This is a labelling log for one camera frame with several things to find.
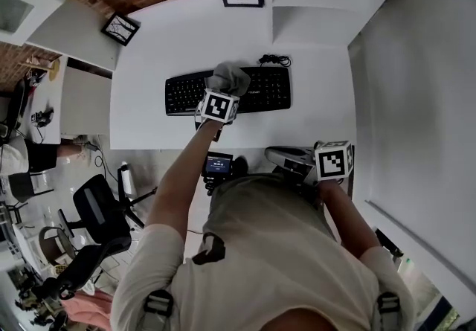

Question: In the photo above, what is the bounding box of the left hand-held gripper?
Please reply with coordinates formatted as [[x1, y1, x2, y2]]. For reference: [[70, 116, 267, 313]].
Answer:
[[193, 87, 241, 142]]

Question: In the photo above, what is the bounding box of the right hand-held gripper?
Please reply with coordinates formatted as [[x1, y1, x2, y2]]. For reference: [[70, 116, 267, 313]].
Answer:
[[264, 139, 355, 186]]

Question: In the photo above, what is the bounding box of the grey cloth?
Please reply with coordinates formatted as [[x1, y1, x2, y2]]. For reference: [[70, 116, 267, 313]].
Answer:
[[205, 62, 252, 97]]

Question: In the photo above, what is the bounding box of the black keyboard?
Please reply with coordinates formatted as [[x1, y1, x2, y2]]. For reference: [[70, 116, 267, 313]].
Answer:
[[164, 66, 292, 118]]

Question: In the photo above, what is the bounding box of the person's right forearm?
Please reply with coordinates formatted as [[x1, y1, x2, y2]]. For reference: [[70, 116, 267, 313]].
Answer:
[[318, 179, 382, 260]]

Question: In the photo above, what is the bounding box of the person's left forearm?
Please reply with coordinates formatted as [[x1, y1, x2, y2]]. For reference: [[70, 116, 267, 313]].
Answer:
[[146, 119, 224, 238]]

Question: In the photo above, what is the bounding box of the pink cloth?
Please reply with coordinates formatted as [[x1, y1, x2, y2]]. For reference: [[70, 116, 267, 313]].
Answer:
[[61, 290, 113, 331]]

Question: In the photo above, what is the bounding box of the black device with screen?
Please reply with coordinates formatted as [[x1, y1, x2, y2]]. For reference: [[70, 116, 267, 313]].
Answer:
[[202, 152, 234, 179]]

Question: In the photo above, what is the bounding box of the person's beige t-shirt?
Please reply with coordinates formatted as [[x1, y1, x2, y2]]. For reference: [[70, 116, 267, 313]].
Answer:
[[111, 172, 417, 331]]

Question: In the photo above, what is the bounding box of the white upright device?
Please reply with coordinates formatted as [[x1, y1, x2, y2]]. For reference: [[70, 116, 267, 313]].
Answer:
[[118, 161, 135, 196]]

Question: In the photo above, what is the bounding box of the black framed tree picture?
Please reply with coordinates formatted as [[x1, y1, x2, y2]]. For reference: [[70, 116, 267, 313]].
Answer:
[[100, 12, 141, 47]]

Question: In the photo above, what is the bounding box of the white side table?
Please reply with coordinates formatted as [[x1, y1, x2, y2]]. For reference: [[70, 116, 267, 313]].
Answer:
[[22, 56, 70, 145]]

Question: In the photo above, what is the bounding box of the wooden stand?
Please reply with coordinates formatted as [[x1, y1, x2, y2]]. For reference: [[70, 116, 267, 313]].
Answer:
[[25, 56, 61, 82]]

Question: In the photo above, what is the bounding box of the round grey stool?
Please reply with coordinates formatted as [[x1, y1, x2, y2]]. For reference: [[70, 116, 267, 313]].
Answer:
[[39, 225, 76, 264]]

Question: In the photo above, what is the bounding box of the black keyboard cable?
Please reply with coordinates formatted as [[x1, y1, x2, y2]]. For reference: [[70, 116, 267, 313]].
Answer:
[[258, 54, 292, 68]]

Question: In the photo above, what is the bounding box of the black strap buckle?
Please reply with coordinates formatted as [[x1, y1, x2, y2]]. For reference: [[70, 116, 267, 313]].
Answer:
[[144, 289, 175, 318], [376, 292, 402, 316]]

